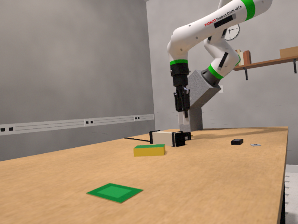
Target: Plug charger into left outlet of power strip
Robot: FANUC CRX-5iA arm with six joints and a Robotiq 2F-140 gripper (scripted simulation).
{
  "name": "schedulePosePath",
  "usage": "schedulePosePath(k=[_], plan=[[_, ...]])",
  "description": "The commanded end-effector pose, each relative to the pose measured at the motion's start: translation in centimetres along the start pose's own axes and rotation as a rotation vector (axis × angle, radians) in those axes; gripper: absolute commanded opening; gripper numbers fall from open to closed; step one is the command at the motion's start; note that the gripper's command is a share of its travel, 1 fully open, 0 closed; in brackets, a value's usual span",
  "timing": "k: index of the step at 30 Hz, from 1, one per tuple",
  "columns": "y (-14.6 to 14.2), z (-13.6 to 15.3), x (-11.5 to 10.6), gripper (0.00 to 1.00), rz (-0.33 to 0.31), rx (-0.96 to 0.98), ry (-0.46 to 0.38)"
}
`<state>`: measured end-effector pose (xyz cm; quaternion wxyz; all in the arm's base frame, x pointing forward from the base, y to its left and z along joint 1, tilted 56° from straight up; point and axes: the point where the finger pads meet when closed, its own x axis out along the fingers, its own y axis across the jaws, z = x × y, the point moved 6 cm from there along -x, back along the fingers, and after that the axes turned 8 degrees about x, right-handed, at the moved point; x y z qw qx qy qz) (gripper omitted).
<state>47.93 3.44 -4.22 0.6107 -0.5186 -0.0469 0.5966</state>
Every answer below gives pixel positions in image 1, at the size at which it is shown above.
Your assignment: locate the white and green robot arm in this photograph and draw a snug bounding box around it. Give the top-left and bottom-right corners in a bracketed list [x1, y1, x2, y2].
[167, 0, 273, 87]

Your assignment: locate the flat green square pad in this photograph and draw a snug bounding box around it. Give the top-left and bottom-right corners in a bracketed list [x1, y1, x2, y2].
[86, 183, 143, 204]

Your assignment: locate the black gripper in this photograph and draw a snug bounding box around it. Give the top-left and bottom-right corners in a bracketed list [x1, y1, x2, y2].
[173, 75, 190, 125]

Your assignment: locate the yellow block with green top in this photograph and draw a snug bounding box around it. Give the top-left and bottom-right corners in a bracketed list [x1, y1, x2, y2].
[133, 144, 165, 157]

